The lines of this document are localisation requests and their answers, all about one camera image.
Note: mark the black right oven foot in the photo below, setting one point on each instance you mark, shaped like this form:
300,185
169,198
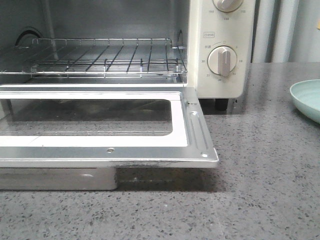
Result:
221,104

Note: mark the glass oven door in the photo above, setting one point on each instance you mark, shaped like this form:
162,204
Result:
52,126

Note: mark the light green round plate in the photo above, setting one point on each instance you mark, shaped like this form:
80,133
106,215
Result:
306,98

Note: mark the light grey curtain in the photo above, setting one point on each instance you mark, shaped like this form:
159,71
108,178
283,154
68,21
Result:
286,31

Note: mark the beige timer knob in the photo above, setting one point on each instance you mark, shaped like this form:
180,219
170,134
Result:
222,60

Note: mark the silver crumb tray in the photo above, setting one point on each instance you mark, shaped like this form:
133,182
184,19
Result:
58,179

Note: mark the metal wire oven rack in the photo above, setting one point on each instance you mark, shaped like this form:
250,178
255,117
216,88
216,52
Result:
95,57

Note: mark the cream white toaster oven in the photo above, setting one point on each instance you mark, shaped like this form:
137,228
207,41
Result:
197,25

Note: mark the beige temperature knob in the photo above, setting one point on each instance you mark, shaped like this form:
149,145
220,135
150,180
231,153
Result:
227,6

